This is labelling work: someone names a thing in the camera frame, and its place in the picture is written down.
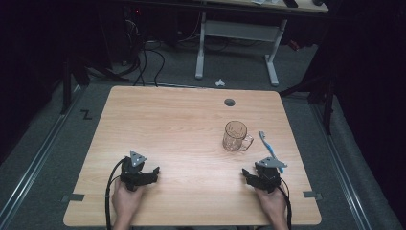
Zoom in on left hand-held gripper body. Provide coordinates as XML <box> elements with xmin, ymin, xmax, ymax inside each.
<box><xmin>119</xmin><ymin>150</ymin><xmax>148</xmax><ymax>193</ymax></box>

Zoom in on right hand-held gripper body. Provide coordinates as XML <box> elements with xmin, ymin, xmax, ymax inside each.
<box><xmin>254</xmin><ymin>156</ymin><xmax>288</xmax><ymax>195</ymax></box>

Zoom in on blue toothbrush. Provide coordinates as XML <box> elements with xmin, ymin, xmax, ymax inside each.
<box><xmin>258</xmin><ymin>130</ymin><xmax>285</xmax><ymax>174</ymax></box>

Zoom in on transparent brown cup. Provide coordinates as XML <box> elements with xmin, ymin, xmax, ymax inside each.
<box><xmin>221</xmin><ymin>120</ymin><xmax>255</xmax><ymax>153</ymax></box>

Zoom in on person's right hand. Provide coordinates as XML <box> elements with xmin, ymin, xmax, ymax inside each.
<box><xmin>255</xmin><ymin>186</ymin><xmax>287</xmax><ymax>221</ymax></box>

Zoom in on person's left hand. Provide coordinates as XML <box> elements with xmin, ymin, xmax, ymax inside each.
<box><xmin>111</xmin><ymin>178</ymin><xmax>145</xmax><ymax>221</ymax></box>

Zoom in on grey tape strip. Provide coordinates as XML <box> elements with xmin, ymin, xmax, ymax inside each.
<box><xmin>303</xmin><ymin>190</ymin><xmax>324</xmax><ymax>201</ymax></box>
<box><xmin>60</xmin><ymin>193</ymin><xmax>86</xmax><ymax>203</ymax></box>

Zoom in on black zigzag floor tape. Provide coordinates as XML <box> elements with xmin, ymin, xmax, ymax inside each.
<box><xmin>79</xmin><ymin>108</ymin><xmax>94</xmax><ymax>121</ymax></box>

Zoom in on black metal stand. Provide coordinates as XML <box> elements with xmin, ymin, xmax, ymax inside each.
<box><xmin>59</xmin><ymin>53</ymin><xmax>129</xmax><ymax>116</ymax></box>
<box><xmin>279</xmin><ymin>72</ymin><xmax>337</xmax><ymax>136</ymax></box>

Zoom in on small red object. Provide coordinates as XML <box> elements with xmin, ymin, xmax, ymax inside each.
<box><xmin>288</xmin><ymin>39</ymin><xmax>302</xmax><ymax>53</ymax></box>

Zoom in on dark computer tower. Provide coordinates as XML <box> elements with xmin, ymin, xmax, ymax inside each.
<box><xmin>122</xmin><ymin>5</ymin><xmax>146</xmax><ymax>65</ymax></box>

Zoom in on white-legged wooden desk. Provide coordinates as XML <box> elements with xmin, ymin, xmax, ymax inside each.
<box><xmin>194</xmin><ymin>0</ymin><xmax>329</xmax><ymax>87</ymax></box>

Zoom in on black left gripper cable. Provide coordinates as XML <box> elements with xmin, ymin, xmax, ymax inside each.
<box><xmin>104</xmin><ymin>157</ymin><xmax>127</xmax><ymax>230</ymax></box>

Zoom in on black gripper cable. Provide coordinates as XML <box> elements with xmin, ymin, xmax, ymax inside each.
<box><xmin>277</xmin><ymin>177</ymin><xmax>293</xmax><ymax>230</ymax></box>
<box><xmin>104</xmin><ymin>157</ymin><xmax>127</xmax><ymax>230</ymax></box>

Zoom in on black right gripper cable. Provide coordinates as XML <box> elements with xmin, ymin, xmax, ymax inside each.
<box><xmin>277</xmin><ymin>177</ymin><xmax>293</xmax><ymax>230</ymax></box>

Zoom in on metal floor rail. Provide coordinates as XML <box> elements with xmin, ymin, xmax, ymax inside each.
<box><xmin>310</xmin><ymin>104</ymin><xmax>373</xmax><ymax>230</ymax></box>
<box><xmin>0</xmin><ymin>85</ymin><xmax>84</xmax><ymax>224</ymax></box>

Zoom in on black floor cables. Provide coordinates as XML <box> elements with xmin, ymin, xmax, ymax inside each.
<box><xmin>131</xmin><ymin>47</ymin><xmax>168</xmax><ymax>88</ymax></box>

